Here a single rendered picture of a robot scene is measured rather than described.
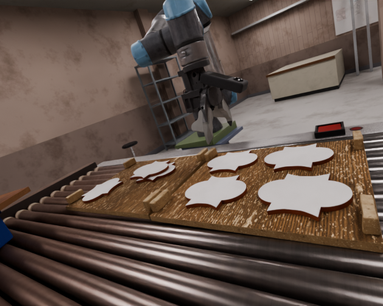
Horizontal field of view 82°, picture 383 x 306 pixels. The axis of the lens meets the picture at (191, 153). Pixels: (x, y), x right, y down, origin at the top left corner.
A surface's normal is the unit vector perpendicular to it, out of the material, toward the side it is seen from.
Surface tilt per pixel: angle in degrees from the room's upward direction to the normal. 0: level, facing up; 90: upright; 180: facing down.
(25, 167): 90
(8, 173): 90
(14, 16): 90
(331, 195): 0
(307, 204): 0
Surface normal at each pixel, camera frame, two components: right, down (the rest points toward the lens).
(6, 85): 0.76, -0.06
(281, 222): -0.31, -0.91
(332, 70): -0.57, 0.42
